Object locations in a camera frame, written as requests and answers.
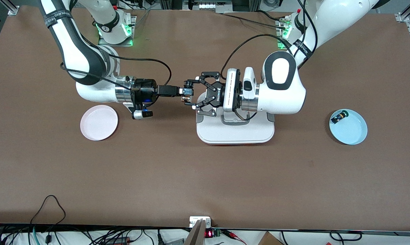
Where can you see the light blue round plate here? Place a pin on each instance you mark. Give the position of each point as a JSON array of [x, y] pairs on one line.
[[351, 131]]

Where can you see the wooden strip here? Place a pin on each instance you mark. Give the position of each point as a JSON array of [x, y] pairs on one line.
[[195, 236]]

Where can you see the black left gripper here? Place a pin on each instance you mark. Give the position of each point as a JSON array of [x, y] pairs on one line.
[[217, 94]]

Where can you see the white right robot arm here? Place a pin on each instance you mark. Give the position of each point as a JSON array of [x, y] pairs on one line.
[[92, 93]]

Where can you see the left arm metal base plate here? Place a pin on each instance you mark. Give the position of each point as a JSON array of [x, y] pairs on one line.
[[278, 34]]

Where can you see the pink round plate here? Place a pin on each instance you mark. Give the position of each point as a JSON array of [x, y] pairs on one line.
[[99, 123]]

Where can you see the red digit display board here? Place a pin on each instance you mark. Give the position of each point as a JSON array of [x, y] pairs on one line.
[[209, 233]]

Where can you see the small white box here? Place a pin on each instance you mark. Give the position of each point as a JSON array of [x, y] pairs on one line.
[[194, 221]]

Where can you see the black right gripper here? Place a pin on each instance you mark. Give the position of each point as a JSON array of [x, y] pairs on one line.
[[146, 90]]

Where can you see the aluminium frame rack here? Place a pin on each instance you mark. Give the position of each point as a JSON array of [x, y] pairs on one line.
[[164, 4]]

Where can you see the black and green small toy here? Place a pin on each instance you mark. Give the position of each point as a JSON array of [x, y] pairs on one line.
[[337, 118]]

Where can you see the brown cardboard piece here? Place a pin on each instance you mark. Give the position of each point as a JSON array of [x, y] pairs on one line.
[[269, 240]]

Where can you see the aluminium corner bracket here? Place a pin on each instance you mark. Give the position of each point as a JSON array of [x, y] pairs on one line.
[[11, 7]]

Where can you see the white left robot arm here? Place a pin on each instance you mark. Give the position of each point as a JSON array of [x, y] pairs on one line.
[[283, 95]]

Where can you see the white lidded lunch box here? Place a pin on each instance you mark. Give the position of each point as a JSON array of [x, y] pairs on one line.
[[235, 134]]

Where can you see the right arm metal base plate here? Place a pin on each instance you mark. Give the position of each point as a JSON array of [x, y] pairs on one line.
[[104, 43]]

